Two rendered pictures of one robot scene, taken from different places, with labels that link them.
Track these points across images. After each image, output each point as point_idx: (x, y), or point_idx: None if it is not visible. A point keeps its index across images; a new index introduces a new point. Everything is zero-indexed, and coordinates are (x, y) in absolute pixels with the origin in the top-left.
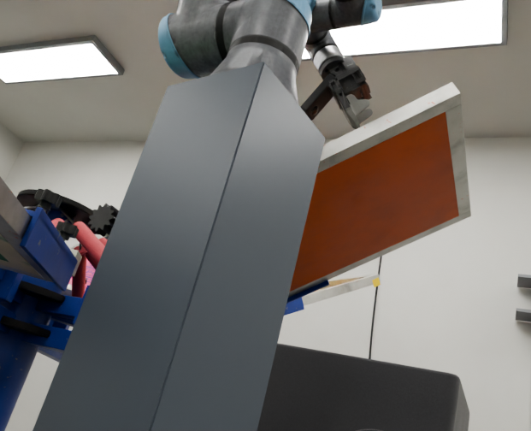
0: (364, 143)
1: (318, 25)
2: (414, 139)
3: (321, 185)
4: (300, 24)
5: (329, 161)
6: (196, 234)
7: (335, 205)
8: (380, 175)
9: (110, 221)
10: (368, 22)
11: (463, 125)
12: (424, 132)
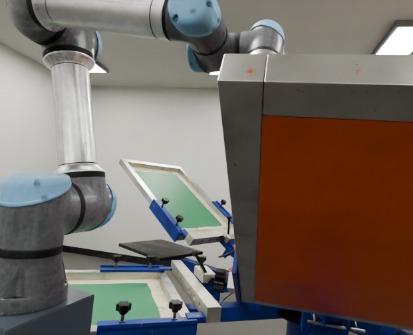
0: (239, 211)
1: (207, 62)
2: (302, 171)
3: (288, 252)
4: (0, 214)
5: (243, 236)
6: None
7: (356, 259)
8: (353, 221)
9: (216, 284)
10: (200, 28)
11: (370, 84)
12: (296, 155)
